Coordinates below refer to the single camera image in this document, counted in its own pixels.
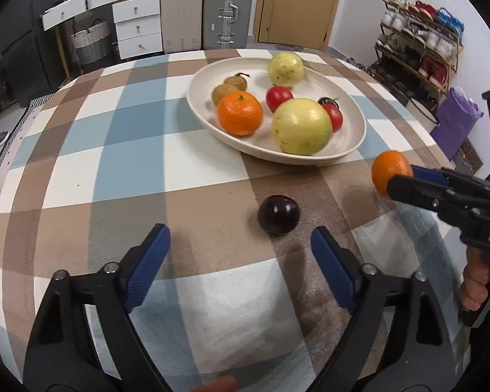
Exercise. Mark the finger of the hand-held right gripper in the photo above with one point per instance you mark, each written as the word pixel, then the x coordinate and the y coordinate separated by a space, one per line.
pixel 431 175
pixel 416 192

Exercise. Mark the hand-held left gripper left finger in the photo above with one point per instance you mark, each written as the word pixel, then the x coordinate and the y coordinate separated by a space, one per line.
pixel 147 265

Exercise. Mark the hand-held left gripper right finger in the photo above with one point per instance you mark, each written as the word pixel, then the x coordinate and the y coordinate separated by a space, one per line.
pixel 333 269

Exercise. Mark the orange tangerine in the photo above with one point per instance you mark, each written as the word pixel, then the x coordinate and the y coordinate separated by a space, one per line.
pixel 388 169
pixel 240 113

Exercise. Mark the small red tomato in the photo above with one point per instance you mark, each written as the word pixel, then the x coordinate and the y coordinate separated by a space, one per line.
pixel 335 116

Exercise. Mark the yellow-green guava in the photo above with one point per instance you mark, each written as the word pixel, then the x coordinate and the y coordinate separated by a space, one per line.
pixel 301 126

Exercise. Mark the large red tomato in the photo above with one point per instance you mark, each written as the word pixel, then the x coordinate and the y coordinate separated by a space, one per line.
pixel 278 98

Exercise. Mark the yellow speckled guava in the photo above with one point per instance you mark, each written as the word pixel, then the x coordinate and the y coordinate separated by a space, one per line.
pixel 286 69

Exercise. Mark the brown longan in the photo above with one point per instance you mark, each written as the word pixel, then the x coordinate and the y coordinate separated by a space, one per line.
pixel 221 94
pixel 237 81

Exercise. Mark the cream round plate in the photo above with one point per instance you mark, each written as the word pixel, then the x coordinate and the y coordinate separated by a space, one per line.
pixel 237 67

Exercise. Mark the person's right hand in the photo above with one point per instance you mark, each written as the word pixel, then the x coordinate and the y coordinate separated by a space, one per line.
pixel 473 281

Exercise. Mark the brown patterned bag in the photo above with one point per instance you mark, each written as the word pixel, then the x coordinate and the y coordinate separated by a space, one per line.
pixel 469 155

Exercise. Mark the purple bag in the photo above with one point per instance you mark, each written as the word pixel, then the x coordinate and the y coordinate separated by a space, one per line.
pixel 457 120

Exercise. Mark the wooden shoe rack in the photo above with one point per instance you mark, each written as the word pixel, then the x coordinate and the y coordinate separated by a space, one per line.
pixel 448 74

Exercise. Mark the row of shelved shoes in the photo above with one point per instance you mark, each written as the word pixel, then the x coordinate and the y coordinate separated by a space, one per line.
pixel 428 67

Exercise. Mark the checkered tablecloth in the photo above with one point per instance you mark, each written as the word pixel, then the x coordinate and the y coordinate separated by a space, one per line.
pixel 126 151

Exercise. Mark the grey slipper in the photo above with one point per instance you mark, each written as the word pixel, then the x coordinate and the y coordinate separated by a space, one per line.
pixel 0 138

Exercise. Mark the wooden door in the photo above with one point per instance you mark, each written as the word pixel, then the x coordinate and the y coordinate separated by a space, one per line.
pixel 298 4

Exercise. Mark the wicker laundry basket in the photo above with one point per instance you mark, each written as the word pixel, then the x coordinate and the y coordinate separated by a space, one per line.
pixel 90 43

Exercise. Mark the white drawer dresser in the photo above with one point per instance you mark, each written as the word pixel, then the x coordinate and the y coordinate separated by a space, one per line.
pixel 137 28

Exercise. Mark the dark grey fridge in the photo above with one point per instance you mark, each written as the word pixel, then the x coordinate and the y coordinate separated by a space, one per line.
pixel 16 61

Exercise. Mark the beige suitcase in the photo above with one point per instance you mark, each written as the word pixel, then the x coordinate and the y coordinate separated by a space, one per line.
pixel 181 8

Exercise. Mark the silver suitcase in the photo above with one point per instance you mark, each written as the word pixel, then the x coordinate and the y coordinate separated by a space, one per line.
pixel 228 8

